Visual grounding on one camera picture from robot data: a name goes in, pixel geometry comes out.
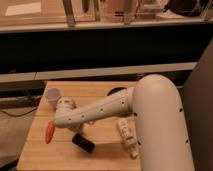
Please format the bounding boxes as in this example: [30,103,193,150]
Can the black eraser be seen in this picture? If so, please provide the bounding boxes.
[72,134,95,153]

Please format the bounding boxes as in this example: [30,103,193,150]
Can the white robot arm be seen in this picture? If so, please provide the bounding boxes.
[54,74,195,171]

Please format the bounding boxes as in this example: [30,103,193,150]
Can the green bowl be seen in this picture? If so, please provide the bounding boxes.
[107,87,126,96]

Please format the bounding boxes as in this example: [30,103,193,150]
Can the white tube bottle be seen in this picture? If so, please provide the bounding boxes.
[117,118,138,159]

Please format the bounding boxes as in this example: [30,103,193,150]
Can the white paper cup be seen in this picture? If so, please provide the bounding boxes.
[45,88,61,109]

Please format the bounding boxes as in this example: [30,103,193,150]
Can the orange carrot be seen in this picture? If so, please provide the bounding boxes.
[45,121,55,144]

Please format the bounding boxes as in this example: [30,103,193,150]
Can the black floor cable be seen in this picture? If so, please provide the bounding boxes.
[0,107,38,118]

